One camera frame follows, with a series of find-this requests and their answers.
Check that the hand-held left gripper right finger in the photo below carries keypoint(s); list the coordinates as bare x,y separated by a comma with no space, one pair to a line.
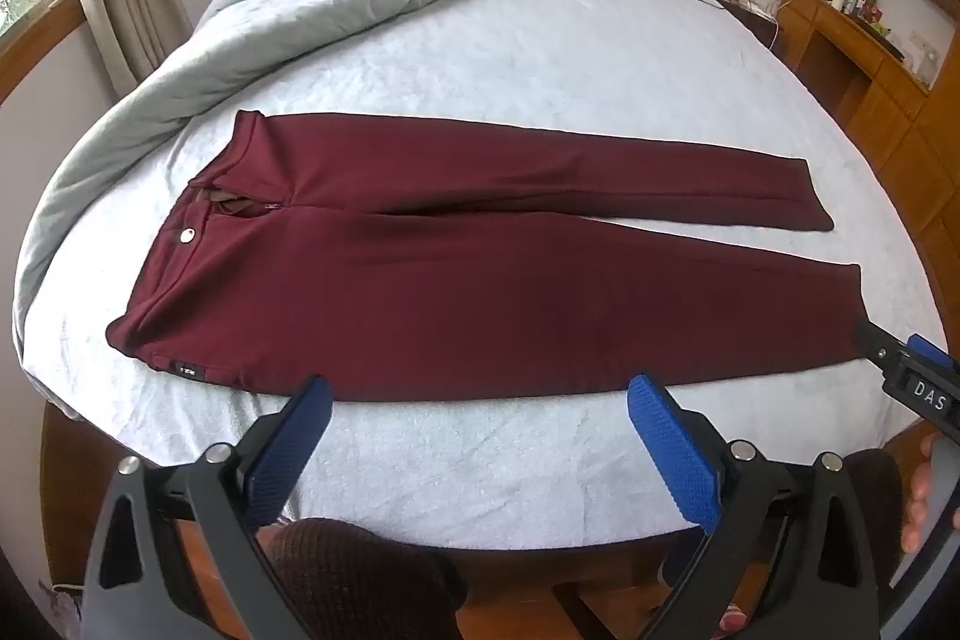
675,460

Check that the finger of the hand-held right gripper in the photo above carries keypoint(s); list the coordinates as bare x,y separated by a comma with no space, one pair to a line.
874,344
928,351

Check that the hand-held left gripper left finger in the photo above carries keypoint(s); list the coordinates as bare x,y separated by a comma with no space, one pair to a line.
289,452

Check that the maroon pants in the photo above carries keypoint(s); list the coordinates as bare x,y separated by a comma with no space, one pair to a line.
450,280

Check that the person's right hand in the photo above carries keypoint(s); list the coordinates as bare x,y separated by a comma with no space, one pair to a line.
919,497

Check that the person's dark knit leg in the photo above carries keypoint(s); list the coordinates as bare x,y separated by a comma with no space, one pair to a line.
352,580

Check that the wooden desk cabinet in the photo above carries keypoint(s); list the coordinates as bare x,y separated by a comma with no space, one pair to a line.
900,145

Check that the grey quilt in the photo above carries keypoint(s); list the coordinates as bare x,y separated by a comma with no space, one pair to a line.
150,85

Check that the bed with light blue sheet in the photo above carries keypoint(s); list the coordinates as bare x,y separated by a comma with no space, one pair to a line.
487,55

